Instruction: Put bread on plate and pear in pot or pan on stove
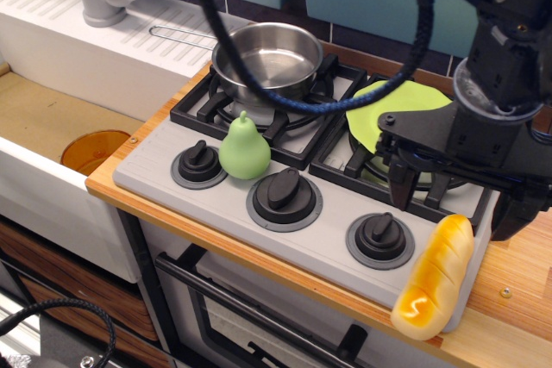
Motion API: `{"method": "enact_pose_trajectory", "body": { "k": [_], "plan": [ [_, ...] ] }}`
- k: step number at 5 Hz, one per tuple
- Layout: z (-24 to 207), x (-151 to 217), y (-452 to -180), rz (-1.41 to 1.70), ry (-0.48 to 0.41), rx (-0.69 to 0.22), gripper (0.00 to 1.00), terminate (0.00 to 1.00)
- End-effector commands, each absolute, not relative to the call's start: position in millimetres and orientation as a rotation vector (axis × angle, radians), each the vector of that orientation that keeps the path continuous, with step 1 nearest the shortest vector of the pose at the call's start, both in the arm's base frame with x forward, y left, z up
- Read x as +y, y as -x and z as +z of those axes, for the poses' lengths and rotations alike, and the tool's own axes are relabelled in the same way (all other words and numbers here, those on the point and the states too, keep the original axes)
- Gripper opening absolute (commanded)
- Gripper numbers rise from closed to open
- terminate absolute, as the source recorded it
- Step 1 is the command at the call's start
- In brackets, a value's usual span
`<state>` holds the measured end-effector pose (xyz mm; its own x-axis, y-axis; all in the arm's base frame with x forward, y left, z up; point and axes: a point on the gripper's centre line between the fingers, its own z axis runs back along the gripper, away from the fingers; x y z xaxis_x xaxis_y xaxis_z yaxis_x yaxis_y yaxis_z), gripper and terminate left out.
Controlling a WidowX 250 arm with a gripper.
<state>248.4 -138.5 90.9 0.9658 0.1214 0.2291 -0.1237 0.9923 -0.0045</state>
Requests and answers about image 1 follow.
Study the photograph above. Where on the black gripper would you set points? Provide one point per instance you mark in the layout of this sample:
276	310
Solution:
497	155

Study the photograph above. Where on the toy bread loaf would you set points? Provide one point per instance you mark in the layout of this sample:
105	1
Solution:
427	302

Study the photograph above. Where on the green toy pear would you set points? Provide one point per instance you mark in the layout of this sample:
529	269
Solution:
244	153

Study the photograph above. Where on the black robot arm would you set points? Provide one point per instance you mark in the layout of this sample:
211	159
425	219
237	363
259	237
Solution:
507	74

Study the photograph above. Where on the right black stove knob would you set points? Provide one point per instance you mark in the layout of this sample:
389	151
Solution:
380	241

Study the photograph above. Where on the black stove knob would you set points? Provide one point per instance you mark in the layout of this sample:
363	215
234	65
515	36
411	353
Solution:
198	167
284	202
380	241

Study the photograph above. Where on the light green plate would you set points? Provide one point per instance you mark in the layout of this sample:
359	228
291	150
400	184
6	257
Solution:
410	96

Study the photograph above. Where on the grey toy stove top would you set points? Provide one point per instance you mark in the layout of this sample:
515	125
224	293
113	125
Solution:
319	249

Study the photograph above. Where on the middle black stove knob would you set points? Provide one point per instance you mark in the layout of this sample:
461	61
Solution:
284	202

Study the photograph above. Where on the left black stove knob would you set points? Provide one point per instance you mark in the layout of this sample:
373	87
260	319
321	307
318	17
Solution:
198	167

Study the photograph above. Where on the right black burner grate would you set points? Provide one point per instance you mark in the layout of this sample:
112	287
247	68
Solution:
345	162

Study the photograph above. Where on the black burner grate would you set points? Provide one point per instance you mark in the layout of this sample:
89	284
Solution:
345	162
294	138

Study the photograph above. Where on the left black burner grate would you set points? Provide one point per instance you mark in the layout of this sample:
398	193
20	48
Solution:
294	138

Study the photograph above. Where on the stainless steel saucepan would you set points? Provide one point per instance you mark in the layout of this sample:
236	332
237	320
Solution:
283	58

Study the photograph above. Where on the toy oven door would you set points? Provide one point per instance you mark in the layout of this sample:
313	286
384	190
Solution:
238	318

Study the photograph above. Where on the orange sink drain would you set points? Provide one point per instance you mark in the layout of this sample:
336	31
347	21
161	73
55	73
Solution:
85	154

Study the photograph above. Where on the white toy sink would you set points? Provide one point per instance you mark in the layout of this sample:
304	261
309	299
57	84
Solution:
61	79

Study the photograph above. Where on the wooden drawer fronts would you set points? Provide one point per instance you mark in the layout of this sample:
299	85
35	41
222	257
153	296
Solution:
41	270

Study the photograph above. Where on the black oven door handle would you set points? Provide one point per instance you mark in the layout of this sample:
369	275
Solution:
253	312

